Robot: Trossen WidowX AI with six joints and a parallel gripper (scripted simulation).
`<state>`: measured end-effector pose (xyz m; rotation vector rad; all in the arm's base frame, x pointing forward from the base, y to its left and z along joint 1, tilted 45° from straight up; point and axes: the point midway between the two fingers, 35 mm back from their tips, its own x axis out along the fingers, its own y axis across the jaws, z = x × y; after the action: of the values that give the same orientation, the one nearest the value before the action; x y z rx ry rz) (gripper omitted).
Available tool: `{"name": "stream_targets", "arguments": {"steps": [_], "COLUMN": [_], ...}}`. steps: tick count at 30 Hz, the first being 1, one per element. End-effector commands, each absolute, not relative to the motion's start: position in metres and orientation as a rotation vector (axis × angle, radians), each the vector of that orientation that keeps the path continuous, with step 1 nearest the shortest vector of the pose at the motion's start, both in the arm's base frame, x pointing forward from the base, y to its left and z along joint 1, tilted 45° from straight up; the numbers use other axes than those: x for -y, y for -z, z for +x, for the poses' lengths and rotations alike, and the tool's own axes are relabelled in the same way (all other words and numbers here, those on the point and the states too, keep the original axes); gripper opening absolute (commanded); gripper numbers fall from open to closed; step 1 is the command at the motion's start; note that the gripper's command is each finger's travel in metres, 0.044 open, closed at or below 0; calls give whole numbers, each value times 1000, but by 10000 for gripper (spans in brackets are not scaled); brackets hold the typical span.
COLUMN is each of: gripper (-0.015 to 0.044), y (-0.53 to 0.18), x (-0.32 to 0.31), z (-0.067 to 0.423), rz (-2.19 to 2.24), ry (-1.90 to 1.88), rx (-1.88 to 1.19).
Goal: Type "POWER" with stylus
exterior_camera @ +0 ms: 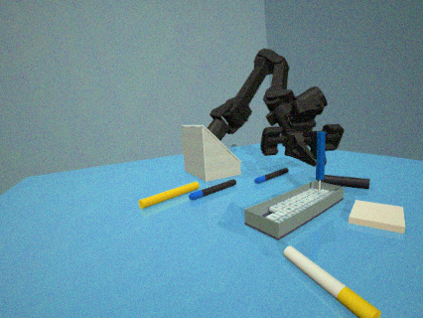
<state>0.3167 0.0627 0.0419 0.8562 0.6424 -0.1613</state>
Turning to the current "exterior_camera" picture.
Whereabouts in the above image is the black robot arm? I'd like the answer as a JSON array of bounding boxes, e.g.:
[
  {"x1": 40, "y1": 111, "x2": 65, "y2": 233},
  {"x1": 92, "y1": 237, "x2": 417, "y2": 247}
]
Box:
[{"x1": 208, "y1": 48, "x2": 327, "y2": 141}]

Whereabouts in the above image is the white cylinder with yellow cap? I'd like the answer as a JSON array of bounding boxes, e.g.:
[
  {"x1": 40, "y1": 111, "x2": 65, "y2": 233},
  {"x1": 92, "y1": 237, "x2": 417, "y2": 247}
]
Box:
[{"x1": 283, "y1": 245, "x2": 381, "y2": 318}]

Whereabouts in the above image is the grey keyboard with white keys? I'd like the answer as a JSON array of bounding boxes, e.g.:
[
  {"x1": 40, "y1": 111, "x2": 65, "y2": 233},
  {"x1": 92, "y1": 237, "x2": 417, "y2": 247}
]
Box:
[{"x1": 244, "y1": 181, "x2": 345, "y2": 240}]

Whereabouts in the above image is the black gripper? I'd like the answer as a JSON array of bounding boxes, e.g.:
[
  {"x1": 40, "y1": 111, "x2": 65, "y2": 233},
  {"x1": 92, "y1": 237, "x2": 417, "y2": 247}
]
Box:
[{"x1": 260, "y1": 112, "x2": 345, "y2": 167}]

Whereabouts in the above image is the dark grey cylinder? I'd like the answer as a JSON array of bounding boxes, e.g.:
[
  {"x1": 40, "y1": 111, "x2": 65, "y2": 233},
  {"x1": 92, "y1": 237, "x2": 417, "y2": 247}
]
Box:
[{"x1": 321, "y1": 175, "x2": 370, "y2": 189}]

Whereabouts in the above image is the dark grey stylus with blue tip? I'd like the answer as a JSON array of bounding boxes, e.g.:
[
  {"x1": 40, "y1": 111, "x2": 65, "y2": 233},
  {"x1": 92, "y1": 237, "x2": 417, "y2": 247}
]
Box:
[
  {"x1": 189, "y1": 179, "x2": 236, "y2": 201},
  {"x1": 254, "y1": 168, "x2": 289, "y2": 184}
]

